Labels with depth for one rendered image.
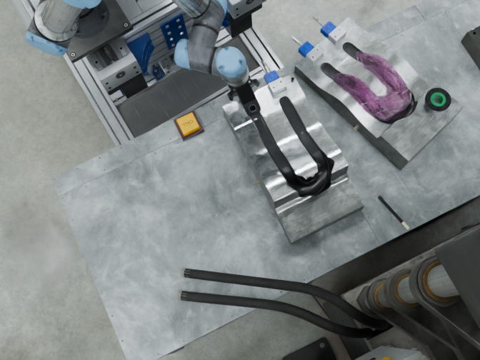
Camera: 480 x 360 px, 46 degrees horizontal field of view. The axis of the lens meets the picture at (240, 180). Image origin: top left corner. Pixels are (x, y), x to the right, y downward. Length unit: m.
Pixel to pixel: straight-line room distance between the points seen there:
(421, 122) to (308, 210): 0.46
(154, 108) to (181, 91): 0.15
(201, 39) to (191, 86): 1.13
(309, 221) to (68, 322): 1.38
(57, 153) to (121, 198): 1.05
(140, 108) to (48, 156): 0.56
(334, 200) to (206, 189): 0.43
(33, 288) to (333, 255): 1.53
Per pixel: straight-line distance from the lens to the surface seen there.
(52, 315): 2.82
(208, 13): 1.59
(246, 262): 1.86
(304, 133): 1.87
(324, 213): 1.83
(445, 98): 1.93
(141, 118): 2.67
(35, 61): 3.19
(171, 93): 2.69
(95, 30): 1.90
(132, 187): 1.95
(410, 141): 1.88
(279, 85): 1.89
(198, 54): 1.55
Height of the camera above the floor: 2.64
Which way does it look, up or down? 75 degrees down
